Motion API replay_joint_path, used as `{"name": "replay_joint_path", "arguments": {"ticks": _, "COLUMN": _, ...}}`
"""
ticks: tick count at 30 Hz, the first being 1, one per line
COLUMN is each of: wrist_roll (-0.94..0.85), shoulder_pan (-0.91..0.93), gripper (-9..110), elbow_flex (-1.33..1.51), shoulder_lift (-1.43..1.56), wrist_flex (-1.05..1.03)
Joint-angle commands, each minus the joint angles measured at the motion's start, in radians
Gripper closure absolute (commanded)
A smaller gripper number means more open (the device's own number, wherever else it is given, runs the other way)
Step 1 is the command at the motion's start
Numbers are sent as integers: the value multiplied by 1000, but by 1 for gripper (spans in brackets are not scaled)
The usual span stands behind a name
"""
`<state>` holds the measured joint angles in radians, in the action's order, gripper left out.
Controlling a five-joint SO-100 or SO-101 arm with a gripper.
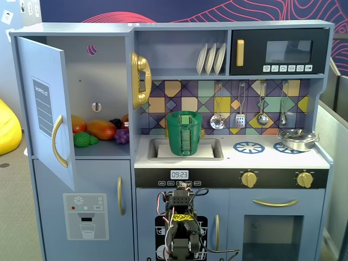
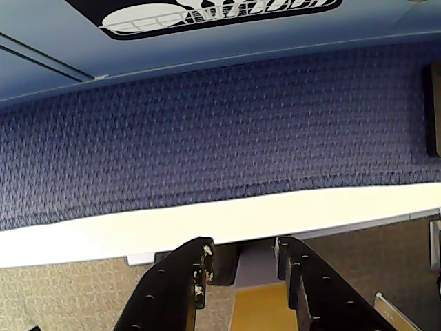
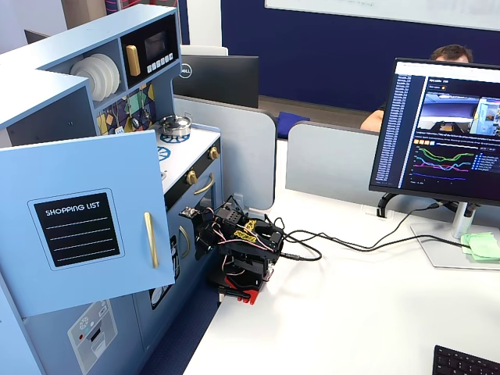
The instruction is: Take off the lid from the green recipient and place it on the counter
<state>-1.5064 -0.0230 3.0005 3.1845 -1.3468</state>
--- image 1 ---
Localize black power cable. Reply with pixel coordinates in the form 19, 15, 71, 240
200, 239, 241, 261

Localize steel whisk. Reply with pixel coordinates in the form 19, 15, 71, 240
279, 80, 289, 126

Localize black toy microwave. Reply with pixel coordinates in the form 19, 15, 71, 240
229, 28, 330, 76

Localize gold microwave handle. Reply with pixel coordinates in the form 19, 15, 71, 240
235, 39, 245, 67

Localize blue toy kitchen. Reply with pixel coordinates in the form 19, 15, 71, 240
9, 19, 335, 261

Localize gold oven handle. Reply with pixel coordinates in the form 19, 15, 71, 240
252, 198, 300, 208

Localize steel skimmer spoon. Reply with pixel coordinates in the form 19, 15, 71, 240
209, 82, 226, 131

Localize steel toy pot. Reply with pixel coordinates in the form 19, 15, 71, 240
276, 130, 319, 152

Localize grey desk divider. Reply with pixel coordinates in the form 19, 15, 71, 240
316, 97, 348, 261

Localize steel ladle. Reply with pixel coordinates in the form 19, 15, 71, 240
257, 80, 269, 127

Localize gold dishwasher handle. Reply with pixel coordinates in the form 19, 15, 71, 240
214, 214, 220, 252

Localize steel toy sink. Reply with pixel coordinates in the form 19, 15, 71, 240
148, 138, 224, 160

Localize gold fridge door handle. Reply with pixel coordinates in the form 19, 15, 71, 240
51, 114, 69, 169

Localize orange toy mango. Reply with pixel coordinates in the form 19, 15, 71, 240
86, 119, 117, 141

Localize green recipient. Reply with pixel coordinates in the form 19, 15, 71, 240
167, 119, 202, 157

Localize white toy plate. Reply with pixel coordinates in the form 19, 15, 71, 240
204, 42, 218, 76
196, 43, 209, 76
213, 42, 227, 75

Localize steel slotted spatula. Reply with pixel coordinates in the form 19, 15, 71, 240
235, 82, 247, 128

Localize gold freezer door handle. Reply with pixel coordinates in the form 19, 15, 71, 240
117, 176, 125, 216

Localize purple toy grapes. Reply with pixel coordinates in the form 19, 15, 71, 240
114, 128, 130, 145

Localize yellow bean bag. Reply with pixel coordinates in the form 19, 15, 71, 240
0, 98, 22, 156

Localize red orange toy peach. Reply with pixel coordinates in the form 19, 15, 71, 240
71, 114, 88, 134

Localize open blue cupboard door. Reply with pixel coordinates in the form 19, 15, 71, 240
15, 36, 76, 192

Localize steel pot lid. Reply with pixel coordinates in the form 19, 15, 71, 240
279, 128, 316, 142

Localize gold toy telephone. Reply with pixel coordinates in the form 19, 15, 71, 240
129, 51, 152, 110

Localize gold stove knob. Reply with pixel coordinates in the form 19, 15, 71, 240
241, 170, 258, 188
296, 170, 314, 189

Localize green toy fruit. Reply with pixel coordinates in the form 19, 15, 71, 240
73, 132, 100, 148

